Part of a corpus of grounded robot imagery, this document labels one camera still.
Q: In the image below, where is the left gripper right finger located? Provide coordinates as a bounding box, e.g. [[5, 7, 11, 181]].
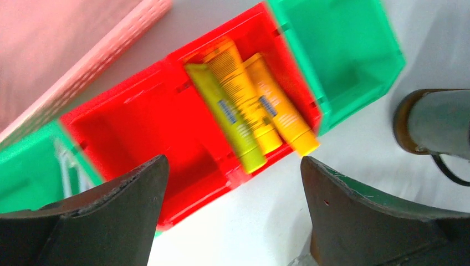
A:
[[300, 157, 469, 265]]

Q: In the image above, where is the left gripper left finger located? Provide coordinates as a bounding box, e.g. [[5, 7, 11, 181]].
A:
[[1, 155, 169, 265]]

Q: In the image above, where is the clear holder with brown ends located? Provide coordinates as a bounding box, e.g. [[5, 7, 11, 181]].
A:
[[288, 234, 319, 266]]

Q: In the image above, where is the red plastic bin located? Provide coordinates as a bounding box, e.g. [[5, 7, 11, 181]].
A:
[[60, 2, 322, 231]]

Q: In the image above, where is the black mug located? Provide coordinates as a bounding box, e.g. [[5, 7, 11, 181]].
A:
[[406, 89, 469, 187]]

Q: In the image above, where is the brown wooden oval tray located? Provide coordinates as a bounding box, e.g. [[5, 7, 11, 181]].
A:
[[392, 89, 445, 155]]

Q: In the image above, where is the green bin with toothbrushes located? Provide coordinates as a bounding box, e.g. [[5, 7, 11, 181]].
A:
[[1, 120, 104, 213]]

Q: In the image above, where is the green bin at back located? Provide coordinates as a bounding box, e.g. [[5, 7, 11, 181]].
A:
[[268, 1, 405, 134]]

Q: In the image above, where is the pink perforated basket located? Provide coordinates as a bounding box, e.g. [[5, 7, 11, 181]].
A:
[[1, 1, 172, 148]]

